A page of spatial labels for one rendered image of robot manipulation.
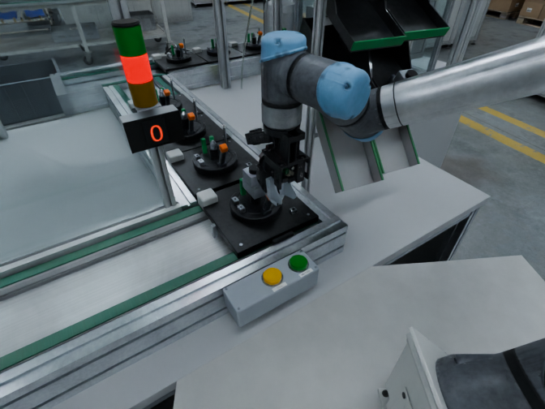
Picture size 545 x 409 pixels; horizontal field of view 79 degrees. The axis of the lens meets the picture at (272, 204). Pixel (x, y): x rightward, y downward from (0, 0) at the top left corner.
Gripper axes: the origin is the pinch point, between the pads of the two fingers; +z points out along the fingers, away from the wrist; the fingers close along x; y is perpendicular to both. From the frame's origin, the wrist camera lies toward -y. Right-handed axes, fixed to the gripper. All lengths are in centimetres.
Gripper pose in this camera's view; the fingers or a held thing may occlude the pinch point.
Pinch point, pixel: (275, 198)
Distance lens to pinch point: 77.0
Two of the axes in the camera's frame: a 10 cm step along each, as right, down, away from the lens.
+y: 5.4, 5.4, -6.5
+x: 8.4, -3.5, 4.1
